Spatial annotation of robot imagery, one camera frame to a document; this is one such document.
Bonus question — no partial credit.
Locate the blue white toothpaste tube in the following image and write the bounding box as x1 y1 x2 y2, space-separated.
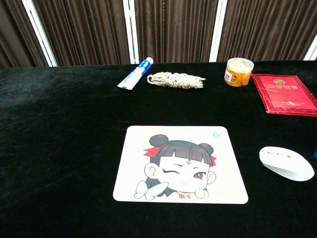
117 57 154 90

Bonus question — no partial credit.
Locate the white frame post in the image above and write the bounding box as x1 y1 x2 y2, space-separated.
21 0 59 67
122 0 140 64
303 33 317 61
209 0 228 62

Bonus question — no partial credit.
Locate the brown curtain panel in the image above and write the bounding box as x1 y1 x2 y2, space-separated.
217 0 317 62
134 0 219 63
0 0 48 70
32 0 131 66

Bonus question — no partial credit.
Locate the red certificate booklet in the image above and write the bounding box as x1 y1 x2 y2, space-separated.
251 73 317 117

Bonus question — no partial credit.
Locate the clear jar of rubber bands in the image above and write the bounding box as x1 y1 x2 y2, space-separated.
224 57 255 87

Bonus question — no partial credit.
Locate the black velvet table cloth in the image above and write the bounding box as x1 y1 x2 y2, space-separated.
0 60 317 238

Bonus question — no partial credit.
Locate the beige rope bundle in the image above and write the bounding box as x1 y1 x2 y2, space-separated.
147 71 207 89

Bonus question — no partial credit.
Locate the white computer mouse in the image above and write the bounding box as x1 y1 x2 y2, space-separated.
259 146 315 182

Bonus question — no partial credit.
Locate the cartoon girl mouse pad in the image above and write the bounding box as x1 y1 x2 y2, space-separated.
112 125 249 205

